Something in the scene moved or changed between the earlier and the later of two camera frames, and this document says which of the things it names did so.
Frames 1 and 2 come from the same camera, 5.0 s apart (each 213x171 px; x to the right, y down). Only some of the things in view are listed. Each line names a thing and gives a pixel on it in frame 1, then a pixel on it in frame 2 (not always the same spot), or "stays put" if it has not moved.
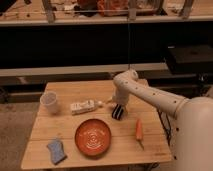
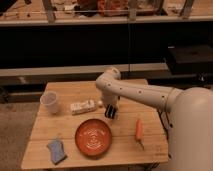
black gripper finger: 114,113 → 109,111
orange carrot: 139,132 stays put
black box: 190,59 stays put
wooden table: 74,129 stays put
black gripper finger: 120,112 → 112,111
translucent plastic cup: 49,102 stays put
